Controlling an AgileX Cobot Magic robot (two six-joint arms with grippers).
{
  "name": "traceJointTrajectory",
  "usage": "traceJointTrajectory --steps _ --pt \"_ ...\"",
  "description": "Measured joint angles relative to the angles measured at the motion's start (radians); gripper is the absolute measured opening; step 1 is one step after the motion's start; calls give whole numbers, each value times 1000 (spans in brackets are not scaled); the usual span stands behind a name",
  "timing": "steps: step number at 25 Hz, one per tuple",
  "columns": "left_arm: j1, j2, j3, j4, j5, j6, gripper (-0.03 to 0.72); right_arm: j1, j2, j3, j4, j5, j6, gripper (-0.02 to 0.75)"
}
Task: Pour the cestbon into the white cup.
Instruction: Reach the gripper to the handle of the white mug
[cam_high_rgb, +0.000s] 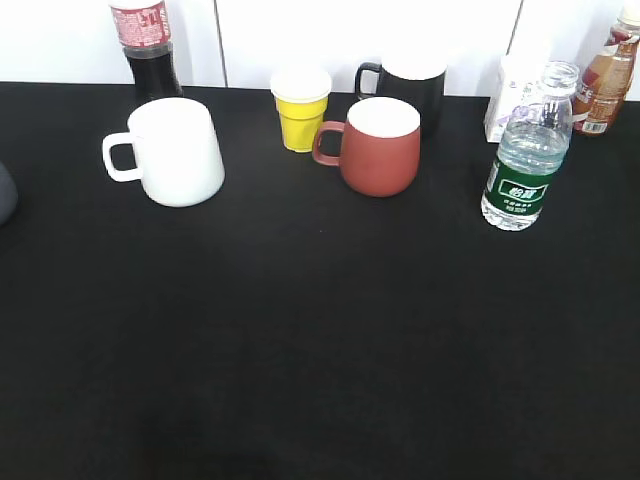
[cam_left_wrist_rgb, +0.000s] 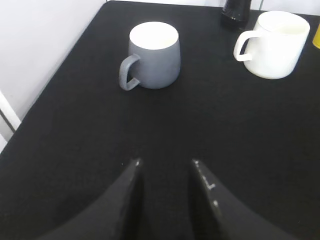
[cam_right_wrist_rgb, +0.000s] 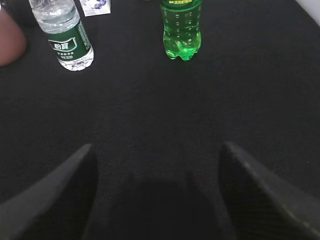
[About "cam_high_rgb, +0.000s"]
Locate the white ceramic mug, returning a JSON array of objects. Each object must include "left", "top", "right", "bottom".
[{"left": 101, "top": 97, "right": 225, "bottom": 208}]

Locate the yellow plastic cup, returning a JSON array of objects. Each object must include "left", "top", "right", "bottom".
[{"left": 270, "top": 65, "right": 332, "bottom": 153}]

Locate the red-brown ceramic mug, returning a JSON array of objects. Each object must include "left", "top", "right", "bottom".
[{"left": 312, "top": 97, "right": 421, "bottom": 197}]

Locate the black mug white interior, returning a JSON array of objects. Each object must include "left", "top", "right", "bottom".
[{"left": 354, "top": 54, "right": 447, "bottom": 139}]

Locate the clear water bottle green label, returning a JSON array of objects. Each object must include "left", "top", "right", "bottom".
[{"left": 481, "top": 61, "right": 580, "bottom": 231}]

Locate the white purple carton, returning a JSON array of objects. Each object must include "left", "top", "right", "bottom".
[{"left": 483, "top": 54, "right": 546, "bottom": 143}]

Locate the cola bottle red label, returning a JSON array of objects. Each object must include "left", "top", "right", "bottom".
[{"left": 108, "top": 0, "right": 183, "bottom": 105}]

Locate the dark grey round object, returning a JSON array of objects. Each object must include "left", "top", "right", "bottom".
[{"left": 0, "top": 163, "right": 19, "bottom": 226}]

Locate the brown tea drink bottle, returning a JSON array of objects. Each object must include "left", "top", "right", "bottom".
[{"left": 572, "top": 1, "right": 639, "bottom": 136}]

